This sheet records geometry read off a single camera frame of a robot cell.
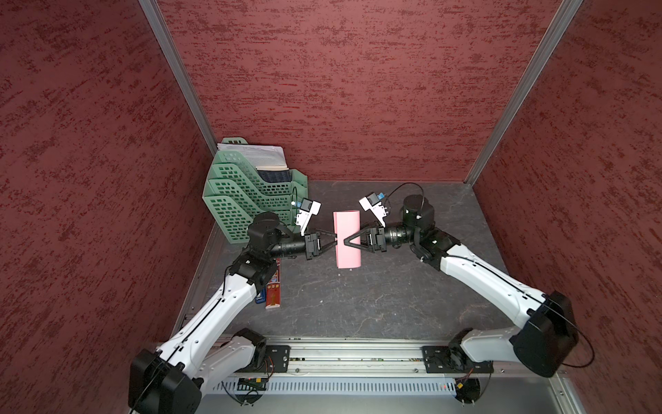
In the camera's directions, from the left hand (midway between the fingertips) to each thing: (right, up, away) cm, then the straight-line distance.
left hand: (340, 245), depth 64 cm
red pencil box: (-23, -19, +23) cm, 38 cm away
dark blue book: (-27, +22, +40) cm, 53 cm away
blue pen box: (-26, -21, +20) cm, 39 cm away
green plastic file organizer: (-38, +14, +26) cm, 48 cm away
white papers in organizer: (-31, +29, +30) cm, 52 cm away
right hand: (+1, -1, +1) cm, 2 cm away
